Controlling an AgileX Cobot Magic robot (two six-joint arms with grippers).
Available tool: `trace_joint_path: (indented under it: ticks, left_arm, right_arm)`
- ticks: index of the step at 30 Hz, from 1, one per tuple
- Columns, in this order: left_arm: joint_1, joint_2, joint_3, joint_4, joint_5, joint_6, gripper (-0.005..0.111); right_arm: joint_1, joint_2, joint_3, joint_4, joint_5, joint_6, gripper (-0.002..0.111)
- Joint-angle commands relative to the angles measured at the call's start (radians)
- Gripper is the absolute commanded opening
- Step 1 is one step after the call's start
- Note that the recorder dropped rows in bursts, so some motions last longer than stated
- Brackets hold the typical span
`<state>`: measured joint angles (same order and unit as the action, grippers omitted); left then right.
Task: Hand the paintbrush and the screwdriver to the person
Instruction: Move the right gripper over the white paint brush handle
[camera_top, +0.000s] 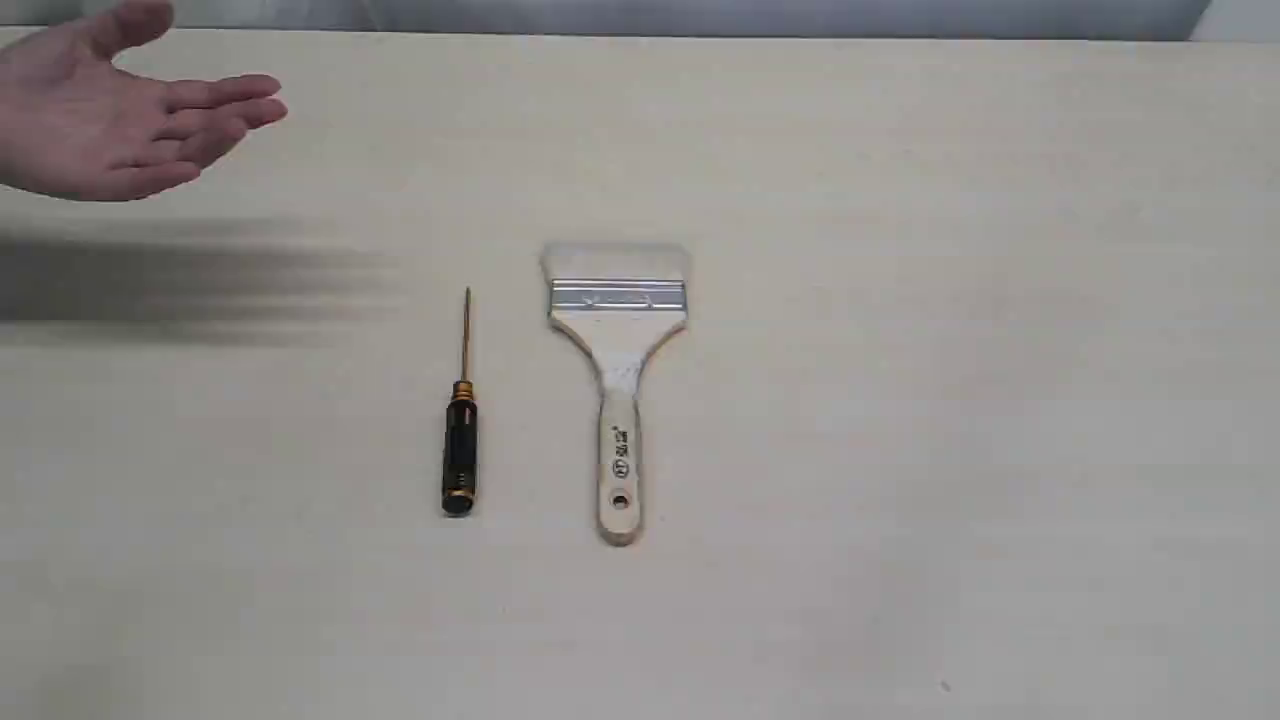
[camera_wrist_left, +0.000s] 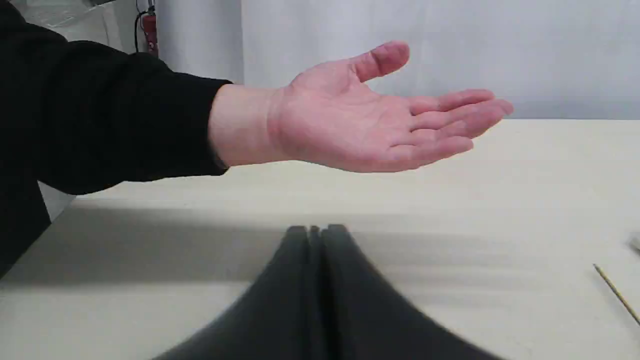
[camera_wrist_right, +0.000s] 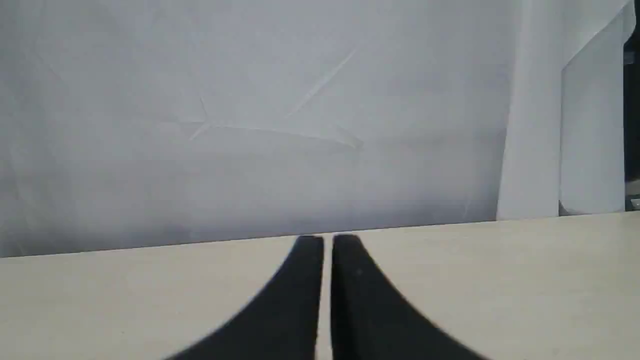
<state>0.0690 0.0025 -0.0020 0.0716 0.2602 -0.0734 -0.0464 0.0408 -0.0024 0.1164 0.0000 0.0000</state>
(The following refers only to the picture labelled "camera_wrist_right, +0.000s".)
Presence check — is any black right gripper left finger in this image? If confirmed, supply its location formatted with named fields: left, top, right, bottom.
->
left=173, top=235, right=325, bottom=360

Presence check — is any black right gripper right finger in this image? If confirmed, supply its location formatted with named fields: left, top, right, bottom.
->
left=331, top=234, right=482, bottom=360

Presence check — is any white backdrop sheet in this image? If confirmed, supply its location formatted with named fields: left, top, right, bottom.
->
left=0, top=0, right=636, bottom=257

